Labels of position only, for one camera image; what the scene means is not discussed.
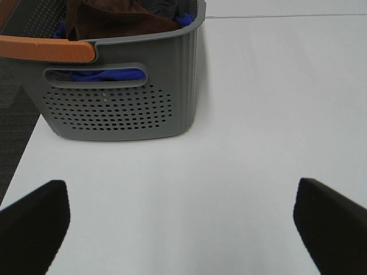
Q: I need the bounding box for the brown towel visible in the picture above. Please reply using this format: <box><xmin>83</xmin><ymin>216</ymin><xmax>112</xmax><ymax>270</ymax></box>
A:
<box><xmin>65</xmin><ymin>1</ymin><xmax>181</xmax><ymax>41</ymax></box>

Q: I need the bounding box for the orange basket handle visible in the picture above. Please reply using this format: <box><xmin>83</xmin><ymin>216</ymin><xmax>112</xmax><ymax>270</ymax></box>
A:
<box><xmin>1</xmin><ymin>35</ymin><xmax>96</xmax><ymax>62</ymax></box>

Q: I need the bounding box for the dark grey cloth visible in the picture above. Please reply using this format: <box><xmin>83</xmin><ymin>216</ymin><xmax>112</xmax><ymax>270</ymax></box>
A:
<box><xmin>138</xmin><ymin>0</ymin><xmax>192</xmax><ymax>19</ymax></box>

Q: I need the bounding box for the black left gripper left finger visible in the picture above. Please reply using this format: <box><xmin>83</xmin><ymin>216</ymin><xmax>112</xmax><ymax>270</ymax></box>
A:
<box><xmin>1</xmin><ymin>180</ymin><xmax>71</xmax><ymax>274</ymax></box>

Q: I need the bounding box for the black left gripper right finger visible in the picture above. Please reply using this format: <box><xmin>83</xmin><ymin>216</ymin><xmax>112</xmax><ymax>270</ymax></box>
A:
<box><xmin>293</xmin><ymin>178</ymin><xmax>366</xmax><ymax>274</ymax></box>

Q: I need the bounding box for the blue cloth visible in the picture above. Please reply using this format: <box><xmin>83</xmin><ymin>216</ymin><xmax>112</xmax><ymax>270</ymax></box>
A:
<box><xmin>52</xmin><ymin>13</ymin><xmax>194</xmax><ymax>82</ymax></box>

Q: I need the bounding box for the grey perforated plastic basket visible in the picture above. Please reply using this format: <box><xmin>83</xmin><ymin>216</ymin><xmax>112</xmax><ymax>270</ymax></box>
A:
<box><xmin>1</xmin><ymin>1</ymin><xmax>206</xmax><ymax>141</ymax></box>

